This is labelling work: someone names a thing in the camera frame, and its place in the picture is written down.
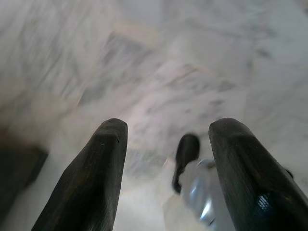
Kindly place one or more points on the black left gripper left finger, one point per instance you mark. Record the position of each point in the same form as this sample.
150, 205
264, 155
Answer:
91, 180

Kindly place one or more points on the robot leg with black foot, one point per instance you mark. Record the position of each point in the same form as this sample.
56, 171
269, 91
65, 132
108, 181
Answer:
187, 149

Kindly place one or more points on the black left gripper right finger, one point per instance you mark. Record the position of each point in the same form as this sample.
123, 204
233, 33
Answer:
247, 180

